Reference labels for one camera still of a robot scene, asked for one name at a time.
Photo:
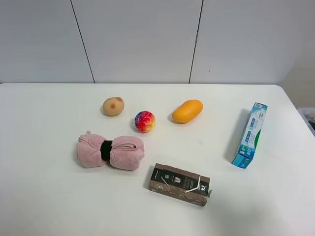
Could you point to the multicolour rubber ball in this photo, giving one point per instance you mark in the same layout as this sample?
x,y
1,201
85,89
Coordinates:
x,y
145,121

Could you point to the yellow mango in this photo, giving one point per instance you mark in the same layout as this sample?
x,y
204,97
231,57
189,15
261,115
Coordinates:
x,y
187,111

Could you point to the brown potato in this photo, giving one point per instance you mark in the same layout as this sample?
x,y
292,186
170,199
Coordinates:
x,y
113,106

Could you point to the rolled pink towel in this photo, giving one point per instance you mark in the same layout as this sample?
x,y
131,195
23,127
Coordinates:
x,y
126,153

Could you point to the black band on towel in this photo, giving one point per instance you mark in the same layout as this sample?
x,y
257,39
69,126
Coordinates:
x,y
105,150

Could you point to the brown drink carton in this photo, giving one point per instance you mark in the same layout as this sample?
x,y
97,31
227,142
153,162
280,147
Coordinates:
x,y
180,184

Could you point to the blue green toothpaste box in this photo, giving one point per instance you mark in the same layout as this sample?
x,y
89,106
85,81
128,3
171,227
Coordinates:
x,y
250,136

